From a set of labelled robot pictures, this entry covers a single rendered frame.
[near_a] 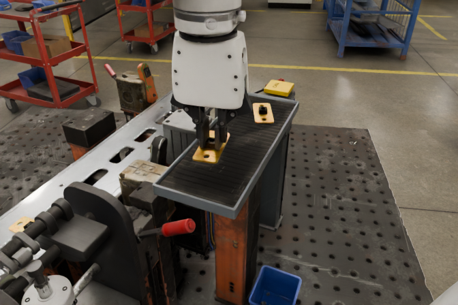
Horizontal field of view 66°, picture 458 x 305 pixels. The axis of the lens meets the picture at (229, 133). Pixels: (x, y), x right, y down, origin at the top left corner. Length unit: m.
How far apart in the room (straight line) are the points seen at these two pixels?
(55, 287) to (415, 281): 0.87
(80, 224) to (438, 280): 1.84
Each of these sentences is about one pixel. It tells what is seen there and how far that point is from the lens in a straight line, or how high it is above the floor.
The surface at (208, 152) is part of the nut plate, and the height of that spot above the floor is 1.21.
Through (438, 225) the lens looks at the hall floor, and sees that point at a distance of 2.42.
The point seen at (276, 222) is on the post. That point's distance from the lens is 1.13.
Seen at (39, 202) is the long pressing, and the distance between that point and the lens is 0.86.
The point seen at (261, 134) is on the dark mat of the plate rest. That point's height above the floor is 1.16.
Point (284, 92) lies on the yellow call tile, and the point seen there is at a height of 1.16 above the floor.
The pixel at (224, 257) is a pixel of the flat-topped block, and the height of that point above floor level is 0.87.
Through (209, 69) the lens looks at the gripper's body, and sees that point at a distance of 0.46.
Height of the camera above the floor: 1.52
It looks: 32 degrees down
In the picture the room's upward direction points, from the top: straight up
